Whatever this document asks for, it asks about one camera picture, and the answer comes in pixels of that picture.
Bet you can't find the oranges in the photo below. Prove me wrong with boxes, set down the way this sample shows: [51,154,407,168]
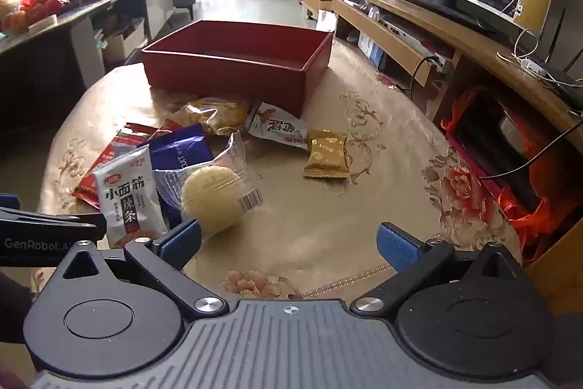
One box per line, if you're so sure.
[0,7,29,35]

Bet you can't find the clear-wrapped crispy golden cake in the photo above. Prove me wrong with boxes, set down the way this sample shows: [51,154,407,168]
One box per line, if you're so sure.
[171,97,250,137]

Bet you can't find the red plastic bag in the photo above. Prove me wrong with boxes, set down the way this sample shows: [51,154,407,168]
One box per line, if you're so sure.
[441,87,572,264]

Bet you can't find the white noodle strip packet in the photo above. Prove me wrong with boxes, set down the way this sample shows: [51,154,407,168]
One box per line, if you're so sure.
[92,144,168,249]

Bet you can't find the small red snack packet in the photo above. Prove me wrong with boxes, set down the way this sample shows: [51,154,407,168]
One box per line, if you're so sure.
[156,118,184,141]

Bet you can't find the red cardboard box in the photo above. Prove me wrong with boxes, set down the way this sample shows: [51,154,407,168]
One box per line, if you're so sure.
[140,20,334,117]

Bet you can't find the clear-wrapped round yellow pastry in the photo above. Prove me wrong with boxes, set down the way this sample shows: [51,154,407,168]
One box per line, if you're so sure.
[154,131,266,235]

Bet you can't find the black router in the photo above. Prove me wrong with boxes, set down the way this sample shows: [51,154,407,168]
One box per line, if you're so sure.
[541,22,583,100]

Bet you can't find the gold candy packet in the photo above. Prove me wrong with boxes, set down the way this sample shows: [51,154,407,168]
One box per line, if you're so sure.
[303,129,351,180]

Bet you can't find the white set-top box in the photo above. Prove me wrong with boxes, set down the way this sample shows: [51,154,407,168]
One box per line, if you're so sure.
[377,16,453,74]

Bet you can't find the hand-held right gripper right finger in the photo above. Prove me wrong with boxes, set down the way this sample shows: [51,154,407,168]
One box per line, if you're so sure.
[350,222,529,318]

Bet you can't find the dark long coffee table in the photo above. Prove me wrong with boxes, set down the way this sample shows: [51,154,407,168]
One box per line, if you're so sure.
[0,0,177,91]

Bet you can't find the purple wafer biscuit packet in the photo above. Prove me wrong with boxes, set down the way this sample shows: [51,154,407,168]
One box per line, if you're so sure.
[145,124,215,226]

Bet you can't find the blue and white box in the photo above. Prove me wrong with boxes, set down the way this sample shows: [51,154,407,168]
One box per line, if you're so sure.
[357,31,389,69]

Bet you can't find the white power strip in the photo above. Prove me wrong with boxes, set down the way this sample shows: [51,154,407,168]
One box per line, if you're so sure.
[518,58,555,81]

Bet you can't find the white jujube snack packet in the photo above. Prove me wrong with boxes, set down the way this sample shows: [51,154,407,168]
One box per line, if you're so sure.
[247,102,311,151]

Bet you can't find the white flat dish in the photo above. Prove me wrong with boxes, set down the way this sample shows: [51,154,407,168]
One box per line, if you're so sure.
[26,14,60,36]

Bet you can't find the large red snack packet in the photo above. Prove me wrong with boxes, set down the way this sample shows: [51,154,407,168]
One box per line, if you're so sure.
[72,122,158,208]

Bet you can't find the red bag of snacks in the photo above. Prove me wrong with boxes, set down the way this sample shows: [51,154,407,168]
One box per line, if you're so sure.
[19,0,65,20]

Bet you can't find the person's dark clothing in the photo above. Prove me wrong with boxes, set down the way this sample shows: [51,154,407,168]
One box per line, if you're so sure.
[0,268,36,345]

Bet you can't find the wooden television cabinet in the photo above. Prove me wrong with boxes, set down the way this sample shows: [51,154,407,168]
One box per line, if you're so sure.
[302,0,583,319]

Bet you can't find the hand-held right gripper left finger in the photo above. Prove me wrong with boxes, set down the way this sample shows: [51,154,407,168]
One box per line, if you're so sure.
[50,219,229,320]

